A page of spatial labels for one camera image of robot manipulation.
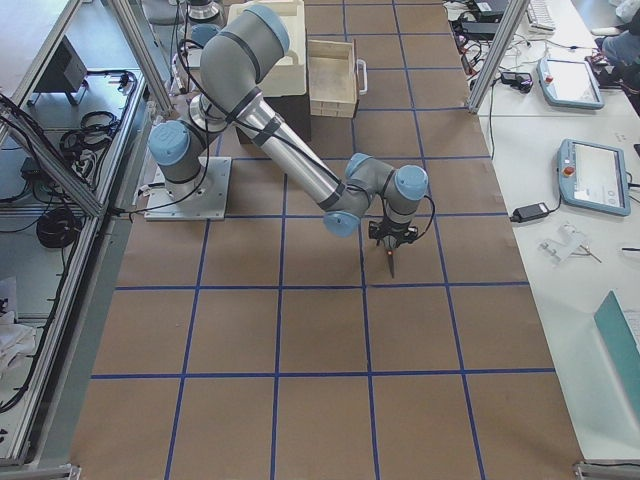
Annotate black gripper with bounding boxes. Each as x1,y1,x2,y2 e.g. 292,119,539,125
368,217,417,248

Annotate grey orange scissors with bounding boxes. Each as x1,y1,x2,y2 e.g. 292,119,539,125
382,236,397,278

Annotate light wooden drawer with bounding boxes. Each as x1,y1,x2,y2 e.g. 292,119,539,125
307,40,359,118

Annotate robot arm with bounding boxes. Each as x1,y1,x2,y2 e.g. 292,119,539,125
148,4,428,252

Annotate black power brick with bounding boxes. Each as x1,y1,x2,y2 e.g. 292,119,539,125
510,202,550,223

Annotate white plastic tray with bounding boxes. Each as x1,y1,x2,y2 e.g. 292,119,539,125
228,1,307,97

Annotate blue teach pendant near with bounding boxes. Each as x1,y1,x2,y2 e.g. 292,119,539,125
557,139,631,217

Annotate blue teach pendant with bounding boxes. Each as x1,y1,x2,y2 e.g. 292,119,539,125
537,57,604,110
557,139,631,217

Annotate blue teach pendant far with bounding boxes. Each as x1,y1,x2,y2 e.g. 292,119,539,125
537,57,604,110

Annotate teal laptop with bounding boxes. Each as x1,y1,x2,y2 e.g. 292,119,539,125
594,291,639,382

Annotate white drawer handle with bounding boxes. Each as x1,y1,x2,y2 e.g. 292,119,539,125
356,58,368,96

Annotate clear acrylic bracket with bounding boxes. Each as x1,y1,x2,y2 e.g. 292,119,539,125
539,223,590,265

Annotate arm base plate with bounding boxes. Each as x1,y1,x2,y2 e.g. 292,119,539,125
143,155,232,221

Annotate aluminium frame post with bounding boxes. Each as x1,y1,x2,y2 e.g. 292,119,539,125
467,0,528,114

